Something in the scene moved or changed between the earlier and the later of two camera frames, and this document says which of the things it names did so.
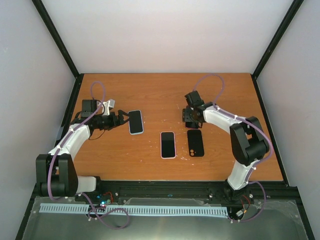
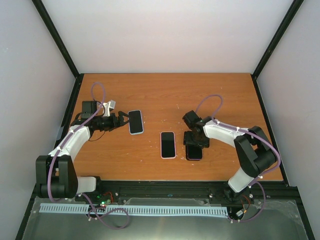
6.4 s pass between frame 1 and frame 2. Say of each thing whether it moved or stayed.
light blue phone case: stayed
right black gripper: moved
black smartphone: stayed
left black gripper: stayed
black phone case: moved
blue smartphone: stayed
